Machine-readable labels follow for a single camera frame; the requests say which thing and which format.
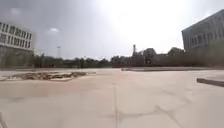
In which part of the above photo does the tall tower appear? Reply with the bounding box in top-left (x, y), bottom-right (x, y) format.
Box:
top-left (132, 44), bottom-right (137, 58)

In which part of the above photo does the long low planter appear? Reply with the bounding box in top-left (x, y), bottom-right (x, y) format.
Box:
top-left (121, 66), bottom-right (214, 73)

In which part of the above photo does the lamp pole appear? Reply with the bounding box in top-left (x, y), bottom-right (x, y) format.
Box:
top-left (56, 45), bottom-right (62, 60)

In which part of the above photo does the low planting bed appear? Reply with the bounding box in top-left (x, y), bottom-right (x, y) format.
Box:
top-left (3, 71), bottom-right (88, 82)

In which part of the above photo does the dark grey building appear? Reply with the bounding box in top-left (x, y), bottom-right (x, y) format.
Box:
top-left (181, 9), bottom-right (224, 53)

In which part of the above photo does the white building with windows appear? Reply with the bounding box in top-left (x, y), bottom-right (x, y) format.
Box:
top-left (0, 21), bottom-right (35, 69)

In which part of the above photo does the raised dark planter edge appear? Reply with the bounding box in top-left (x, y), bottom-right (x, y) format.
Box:
top-left (196, 77), bottom-right (224, 88)

